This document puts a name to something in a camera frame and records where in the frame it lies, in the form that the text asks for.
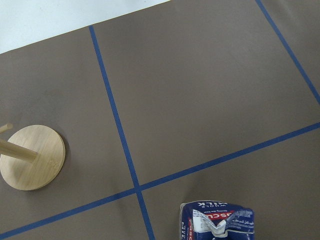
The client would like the blue white milk carton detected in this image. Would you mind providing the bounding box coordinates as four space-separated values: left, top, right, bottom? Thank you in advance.
179 200 255 240

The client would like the wooden cup tree stand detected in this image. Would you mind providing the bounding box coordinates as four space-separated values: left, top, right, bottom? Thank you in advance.
0 125 66 191

